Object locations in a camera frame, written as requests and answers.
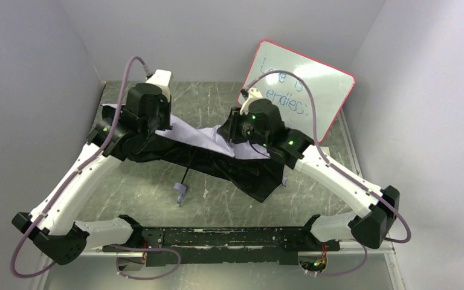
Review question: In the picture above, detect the lilac and black folding umbrella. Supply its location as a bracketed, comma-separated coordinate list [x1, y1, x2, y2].
[104, 115, 285, 202]

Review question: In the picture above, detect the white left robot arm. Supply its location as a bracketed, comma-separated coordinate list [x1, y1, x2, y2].
[12, 82, 171, 265]

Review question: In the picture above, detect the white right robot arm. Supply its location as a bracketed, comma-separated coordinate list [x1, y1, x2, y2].
[217, 98, 399, 249]

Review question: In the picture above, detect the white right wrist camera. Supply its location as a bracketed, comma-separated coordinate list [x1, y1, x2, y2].
[239, 88, 263, 115]

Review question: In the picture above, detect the lilac left arm cable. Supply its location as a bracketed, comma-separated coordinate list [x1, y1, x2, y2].
[9, 56, 155, 279]

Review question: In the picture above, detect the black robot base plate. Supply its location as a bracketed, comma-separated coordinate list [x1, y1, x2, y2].
[120, 214, 340, 267]

